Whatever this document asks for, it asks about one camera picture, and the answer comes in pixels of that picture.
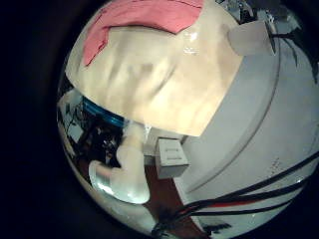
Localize orange cloth garment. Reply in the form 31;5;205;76
81;0;205;68

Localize small white drawer cabinet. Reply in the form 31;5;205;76
155;137;190;180

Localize white plant pot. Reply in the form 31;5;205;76
227;20;277;57

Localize green leafy plant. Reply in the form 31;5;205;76
265;19;319;86

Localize black cable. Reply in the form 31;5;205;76
193;200;292;218
185;180;308;217
178;150;319;217

